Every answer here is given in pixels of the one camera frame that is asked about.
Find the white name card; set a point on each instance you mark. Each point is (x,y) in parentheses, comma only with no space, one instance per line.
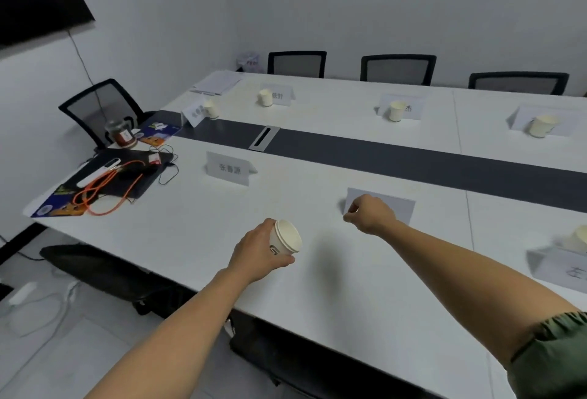
(282,95)
(192,114)
(228,168)
(401,209)
(562,270)
(415,107)
(568,123)

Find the large blue orange booklet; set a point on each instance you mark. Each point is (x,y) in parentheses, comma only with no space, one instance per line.
(52,206)

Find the person's right hand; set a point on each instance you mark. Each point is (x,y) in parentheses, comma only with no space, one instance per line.
(372,214)

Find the person's left thumb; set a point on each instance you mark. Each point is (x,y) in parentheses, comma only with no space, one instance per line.
(283,261)

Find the person's left hand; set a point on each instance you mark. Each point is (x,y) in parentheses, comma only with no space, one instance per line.
(251,256)

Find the green shirt sleeve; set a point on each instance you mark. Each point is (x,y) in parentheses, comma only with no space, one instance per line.
(552,357)

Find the white patterned tissue box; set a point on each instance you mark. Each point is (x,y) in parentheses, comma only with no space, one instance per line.
(248,62)

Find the white paper cup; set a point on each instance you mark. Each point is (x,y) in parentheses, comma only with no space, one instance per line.
(542,126)
(211,110)
(397,111)
(264,98)
(578,239)
(286,238)

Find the glass jar with red contents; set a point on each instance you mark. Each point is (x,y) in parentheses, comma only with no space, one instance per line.
(121,135)

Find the person's right thumb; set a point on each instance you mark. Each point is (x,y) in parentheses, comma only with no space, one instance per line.
(352,217)

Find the colourful blue orange booklet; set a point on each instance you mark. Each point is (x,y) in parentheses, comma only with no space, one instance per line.
(160,133)

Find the black mesh office chair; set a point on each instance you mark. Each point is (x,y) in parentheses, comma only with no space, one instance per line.
(518,83)
(296,65)
(98,107)
(398,71)

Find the black desk mat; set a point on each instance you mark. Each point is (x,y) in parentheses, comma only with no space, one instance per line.
(137,183)

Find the small red white device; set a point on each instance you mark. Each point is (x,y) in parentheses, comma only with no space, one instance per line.
(154,159)

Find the white power strip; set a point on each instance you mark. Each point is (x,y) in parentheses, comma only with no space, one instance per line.
(22,294)

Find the person's right forearm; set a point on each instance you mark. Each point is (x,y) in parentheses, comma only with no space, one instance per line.
(467,279)

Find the white oblong device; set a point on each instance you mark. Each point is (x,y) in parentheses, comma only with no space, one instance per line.
(98,172)

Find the stack of white papers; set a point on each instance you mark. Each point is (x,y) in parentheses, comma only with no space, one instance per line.
(216,82)

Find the person's left forearm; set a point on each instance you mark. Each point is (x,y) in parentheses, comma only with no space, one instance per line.
(174,339)

